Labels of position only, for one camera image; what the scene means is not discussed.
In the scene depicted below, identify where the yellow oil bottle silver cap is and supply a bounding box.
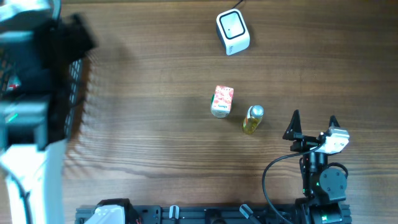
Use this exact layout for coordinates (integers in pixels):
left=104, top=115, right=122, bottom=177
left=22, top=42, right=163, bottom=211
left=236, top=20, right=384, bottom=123
left=243, top=105, right=264, bottom=134

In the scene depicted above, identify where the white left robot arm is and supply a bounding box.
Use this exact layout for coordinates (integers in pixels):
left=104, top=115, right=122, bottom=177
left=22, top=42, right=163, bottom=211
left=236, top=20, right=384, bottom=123
left=1, top=1, right=95, bottom=223

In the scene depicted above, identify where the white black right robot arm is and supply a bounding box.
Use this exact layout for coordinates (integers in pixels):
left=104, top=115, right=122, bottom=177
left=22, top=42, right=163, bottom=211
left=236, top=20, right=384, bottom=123
left=282, top=110, right=352, bottom=224

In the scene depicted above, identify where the white barcode scanner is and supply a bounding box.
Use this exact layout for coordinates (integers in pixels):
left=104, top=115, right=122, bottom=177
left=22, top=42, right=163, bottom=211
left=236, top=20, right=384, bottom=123
left=216, top=9, right=251, bottom=55

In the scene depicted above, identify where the grey plastic mesh basket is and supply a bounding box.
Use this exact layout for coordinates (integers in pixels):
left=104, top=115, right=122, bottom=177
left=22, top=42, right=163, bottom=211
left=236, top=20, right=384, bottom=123
left=0, top=0, right=84, bottom=141

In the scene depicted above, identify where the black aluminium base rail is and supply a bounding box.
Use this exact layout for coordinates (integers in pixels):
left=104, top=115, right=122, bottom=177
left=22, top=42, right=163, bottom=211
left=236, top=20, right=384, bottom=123
left=75, top=204, right=352, bottom=224

